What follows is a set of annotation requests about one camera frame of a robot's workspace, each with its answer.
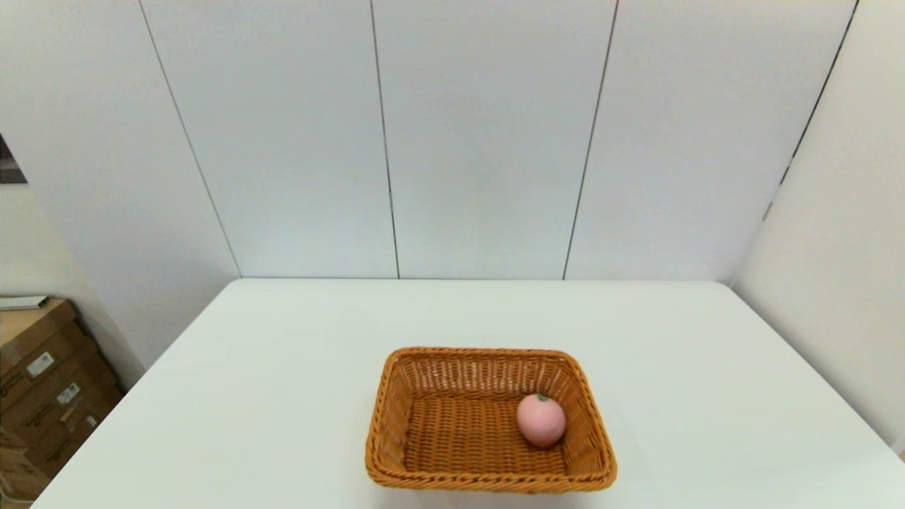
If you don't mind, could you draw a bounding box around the pink peach with green leaf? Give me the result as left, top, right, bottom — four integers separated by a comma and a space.
516, 393, 567, 448

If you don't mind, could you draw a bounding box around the orange woven wicker basket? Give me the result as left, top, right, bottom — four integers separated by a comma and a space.
364, 346, 618, 493

